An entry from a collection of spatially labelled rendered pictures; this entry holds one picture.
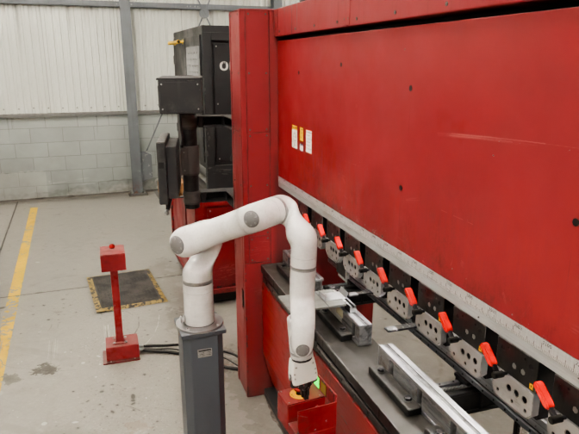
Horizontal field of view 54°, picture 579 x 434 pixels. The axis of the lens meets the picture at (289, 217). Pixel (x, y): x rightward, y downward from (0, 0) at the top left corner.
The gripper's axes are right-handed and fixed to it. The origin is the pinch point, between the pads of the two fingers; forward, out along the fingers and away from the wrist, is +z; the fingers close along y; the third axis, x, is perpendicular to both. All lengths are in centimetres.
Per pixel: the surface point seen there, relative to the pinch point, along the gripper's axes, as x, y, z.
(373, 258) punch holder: -6, -35, -43
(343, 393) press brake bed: -7.5, -19.6, 11.6
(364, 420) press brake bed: 12.2, -17.9, 10.7
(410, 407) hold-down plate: 30.6, -25.5, -3.8
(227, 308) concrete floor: -264, -42, 89
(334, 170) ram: -46, -41, -70
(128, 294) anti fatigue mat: -324, 31, 81
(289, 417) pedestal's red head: -4.5, 5.4, 11.4
